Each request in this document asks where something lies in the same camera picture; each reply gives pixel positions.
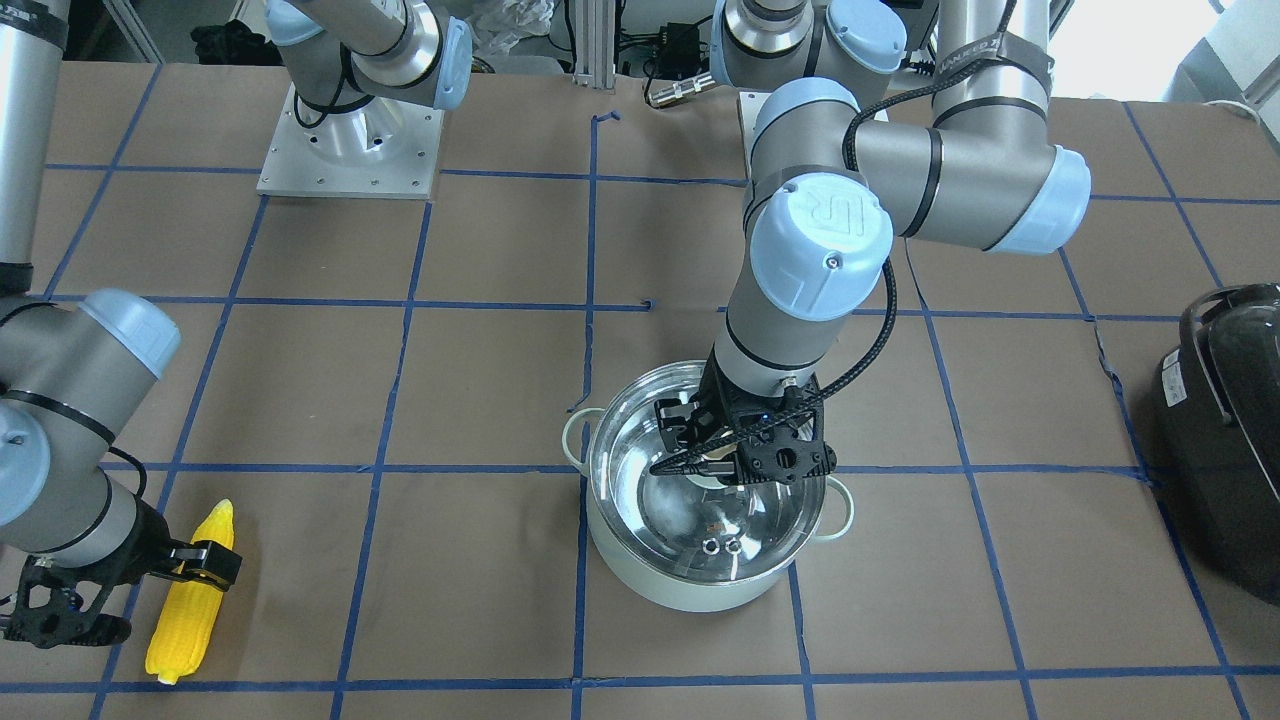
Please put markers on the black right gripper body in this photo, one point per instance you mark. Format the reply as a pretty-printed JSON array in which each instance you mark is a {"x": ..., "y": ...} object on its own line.
[{"x": 141, "y": 551}]

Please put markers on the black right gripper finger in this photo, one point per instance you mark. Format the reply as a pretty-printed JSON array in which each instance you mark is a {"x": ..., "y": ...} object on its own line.
[{"x": 207, "y": 562}]

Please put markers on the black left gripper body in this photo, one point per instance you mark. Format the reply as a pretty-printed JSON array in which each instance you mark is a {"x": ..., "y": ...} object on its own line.
[{"x": 716, "y": 403}]

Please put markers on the yellow toy corn cob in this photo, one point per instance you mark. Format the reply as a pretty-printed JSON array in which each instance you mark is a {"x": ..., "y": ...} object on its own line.
[{"x": 183, "y": 631}]

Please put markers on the glass pot lid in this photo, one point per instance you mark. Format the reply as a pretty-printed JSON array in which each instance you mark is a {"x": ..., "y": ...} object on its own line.
[{"x": 705, "y": 470}]

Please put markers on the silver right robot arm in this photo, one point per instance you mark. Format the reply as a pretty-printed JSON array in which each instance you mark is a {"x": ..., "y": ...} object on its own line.
[{"x": 72, "y": 378}]

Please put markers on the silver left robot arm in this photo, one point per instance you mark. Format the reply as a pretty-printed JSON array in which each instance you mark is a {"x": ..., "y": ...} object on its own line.
[{"x": 966, "y": 160}]

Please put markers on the white pot with steel rim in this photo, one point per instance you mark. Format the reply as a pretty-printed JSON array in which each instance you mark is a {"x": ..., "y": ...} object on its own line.
[{"x": 700, "y": 500}]

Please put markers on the dark brown rice cooker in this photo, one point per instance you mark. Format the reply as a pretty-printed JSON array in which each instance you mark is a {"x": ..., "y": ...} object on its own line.
[{"x": 1218, "y": 408}]

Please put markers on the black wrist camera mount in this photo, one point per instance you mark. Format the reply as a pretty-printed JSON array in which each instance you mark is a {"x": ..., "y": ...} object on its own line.
[{"x": 56, "y": 606}]

